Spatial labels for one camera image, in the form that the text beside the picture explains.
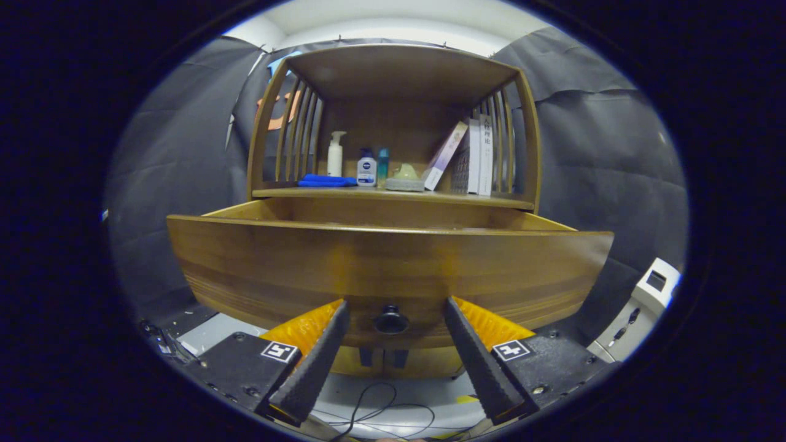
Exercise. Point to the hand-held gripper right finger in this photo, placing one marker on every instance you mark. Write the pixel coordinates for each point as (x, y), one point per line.
(485, 374)

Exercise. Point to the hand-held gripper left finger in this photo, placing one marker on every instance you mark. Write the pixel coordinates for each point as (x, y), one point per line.
(316, 371)

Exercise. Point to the wooden drawer with black knob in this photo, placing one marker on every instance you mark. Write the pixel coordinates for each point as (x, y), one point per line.
(399, 270)

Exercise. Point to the clear round glass dish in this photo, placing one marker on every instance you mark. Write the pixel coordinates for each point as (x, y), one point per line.
(405, 185)

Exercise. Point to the wooden countertop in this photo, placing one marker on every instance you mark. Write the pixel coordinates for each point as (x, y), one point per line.
(460, 197)

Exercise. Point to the wooden cabinet with slatted shelf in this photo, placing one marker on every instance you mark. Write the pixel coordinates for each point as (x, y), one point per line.
(393, 123)

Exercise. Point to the black floor device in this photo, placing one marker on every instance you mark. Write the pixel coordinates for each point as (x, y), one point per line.
(161, 344)

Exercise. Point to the white machine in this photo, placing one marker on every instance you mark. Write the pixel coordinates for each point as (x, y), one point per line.
(638, 313)

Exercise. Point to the blue cloth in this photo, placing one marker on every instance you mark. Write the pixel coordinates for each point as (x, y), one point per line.
(325, 180)

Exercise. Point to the white lotion bottle blue cap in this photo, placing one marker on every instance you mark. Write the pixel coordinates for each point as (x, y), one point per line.
(366, 172)

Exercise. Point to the white pump bottle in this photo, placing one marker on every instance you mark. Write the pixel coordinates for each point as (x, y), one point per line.
(334, 161)

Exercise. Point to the white book black characters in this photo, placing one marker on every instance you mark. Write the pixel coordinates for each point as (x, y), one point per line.
(486, 159)

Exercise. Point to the dark patterned cover book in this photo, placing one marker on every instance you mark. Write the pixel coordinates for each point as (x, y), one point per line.
(473, 159)

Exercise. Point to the cream lidded tea cup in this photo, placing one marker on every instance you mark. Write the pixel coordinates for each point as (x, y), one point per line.
(406, 172)

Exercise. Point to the slim teal bottle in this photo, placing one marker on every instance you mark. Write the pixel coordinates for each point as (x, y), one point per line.
(383, 164)

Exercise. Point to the pink purple book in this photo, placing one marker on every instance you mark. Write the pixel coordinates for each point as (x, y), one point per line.
(445, 156)

